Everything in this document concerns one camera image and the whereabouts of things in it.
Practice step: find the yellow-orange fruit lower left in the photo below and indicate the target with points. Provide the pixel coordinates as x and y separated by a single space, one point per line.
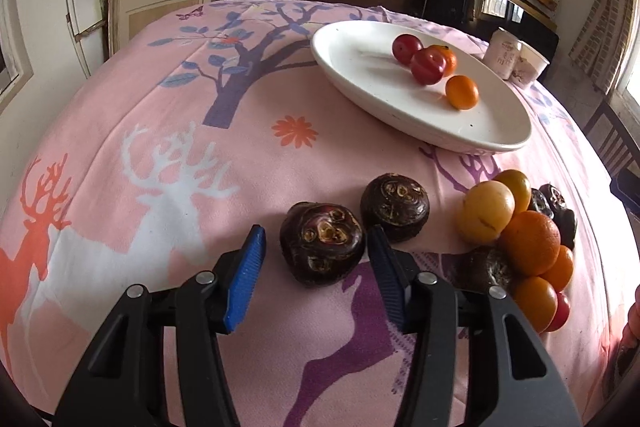
538 301

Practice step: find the orange mandarin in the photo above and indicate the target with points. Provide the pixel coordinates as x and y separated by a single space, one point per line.
449 57
531 242

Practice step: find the small red cherry tomato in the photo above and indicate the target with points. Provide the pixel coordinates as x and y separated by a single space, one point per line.
561 315

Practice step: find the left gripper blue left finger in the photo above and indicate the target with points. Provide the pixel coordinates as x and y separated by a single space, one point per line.
239 276

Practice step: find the small orange fruit middle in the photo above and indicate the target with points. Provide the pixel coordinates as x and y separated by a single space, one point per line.
561 273

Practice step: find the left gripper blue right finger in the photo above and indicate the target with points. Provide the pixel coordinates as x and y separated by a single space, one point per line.
390 277

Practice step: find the large oval orange kumquat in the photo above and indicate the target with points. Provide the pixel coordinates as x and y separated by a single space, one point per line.
462 92

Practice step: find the pink patterned tablecloth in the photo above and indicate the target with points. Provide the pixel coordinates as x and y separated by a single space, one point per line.
216 118

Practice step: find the large red plum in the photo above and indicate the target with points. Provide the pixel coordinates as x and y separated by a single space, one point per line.
427 67

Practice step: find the yellow-orange round fruit top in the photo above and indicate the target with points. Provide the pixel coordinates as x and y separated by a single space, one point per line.
519 185

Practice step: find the white paper cup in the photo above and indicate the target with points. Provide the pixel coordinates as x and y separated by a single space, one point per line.
529 66

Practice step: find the dark wooden chair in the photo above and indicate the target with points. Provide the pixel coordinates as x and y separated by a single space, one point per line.
618 151

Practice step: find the small red plum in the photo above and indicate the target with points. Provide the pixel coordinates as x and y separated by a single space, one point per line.
404 47

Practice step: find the white beverage can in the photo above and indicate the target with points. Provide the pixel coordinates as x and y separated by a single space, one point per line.
502 53

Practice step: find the pale yellow round fruit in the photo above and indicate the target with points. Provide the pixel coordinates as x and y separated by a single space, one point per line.
485 212

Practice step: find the large dark water chestnut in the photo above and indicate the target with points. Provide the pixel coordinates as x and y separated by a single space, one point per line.
477 270

